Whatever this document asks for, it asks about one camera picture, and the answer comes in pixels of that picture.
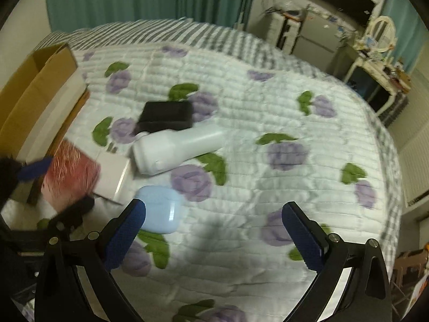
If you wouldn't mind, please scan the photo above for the red rose card box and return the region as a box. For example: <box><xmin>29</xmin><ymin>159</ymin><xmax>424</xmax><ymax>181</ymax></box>
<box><xmin>41</xmin><ymin>140</ymin><xmax>100</xmax><ymax>213</ymax></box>

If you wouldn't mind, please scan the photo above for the white charger box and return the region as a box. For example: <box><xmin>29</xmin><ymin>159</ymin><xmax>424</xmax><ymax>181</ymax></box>
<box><xmin>93</xmin><ymin>152</ymin><xmax>132</xmax><ymax>204</ymax></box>

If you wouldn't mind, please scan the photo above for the white plastic bottle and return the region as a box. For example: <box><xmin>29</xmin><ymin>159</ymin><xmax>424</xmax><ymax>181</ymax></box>
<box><xmin>132</xmin><ymin>124</ymin><xmax>224</xmax><ymax>176</ymax></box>

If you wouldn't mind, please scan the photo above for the black rectangular box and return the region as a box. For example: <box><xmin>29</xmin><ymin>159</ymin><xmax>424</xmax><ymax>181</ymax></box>
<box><xmin>134</xmin><ymin>100</ymin><xmax>193</xmax><ymax>135</ymax></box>

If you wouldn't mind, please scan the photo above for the brown cardboard box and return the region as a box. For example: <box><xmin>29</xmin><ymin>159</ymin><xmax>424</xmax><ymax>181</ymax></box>
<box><xmin>0</xmin><ymin>42</ymin><xmax>92</xmax><ymax>205</ymax></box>

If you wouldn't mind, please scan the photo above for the white floral quilt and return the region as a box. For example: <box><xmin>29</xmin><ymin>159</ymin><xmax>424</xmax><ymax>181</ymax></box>
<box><xmin>26</xmin><ymin>41</ymin><xmax>403</xmax><ymax>322</ymax></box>

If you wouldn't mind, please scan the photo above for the white dressing table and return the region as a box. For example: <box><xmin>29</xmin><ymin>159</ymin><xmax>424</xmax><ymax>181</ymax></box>
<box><xmin>342</xmin><ymin>42</ymin><xmax>409</xmax><ymax>120</ymax></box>

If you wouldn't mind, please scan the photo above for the grey small refrigerator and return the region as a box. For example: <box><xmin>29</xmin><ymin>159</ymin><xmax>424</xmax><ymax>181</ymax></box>
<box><xmin>292</xmin><ymin>12</ymin><xmax>349</xmax><ymax>74</ymax></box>

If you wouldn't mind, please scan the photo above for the white suitcase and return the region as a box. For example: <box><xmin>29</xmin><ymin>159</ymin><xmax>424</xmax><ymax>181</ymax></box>
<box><xmin>265</xmin><ymin>12</ymin><xmax>301</xmax><ymax>54</ymax></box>

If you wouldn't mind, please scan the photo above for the white oval mirror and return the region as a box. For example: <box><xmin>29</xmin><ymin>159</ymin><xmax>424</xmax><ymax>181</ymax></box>
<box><xmin>366</xmin><ymin>15</ymin><xmax>397</xmax><ymax>53</ymax></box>

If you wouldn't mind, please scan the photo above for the teal right curtain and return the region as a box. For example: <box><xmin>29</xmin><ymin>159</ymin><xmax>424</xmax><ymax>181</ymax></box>
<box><xmin>381</xmin><ymin>0</ymin><xmax>428</xmax><ymax>73</ymax></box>

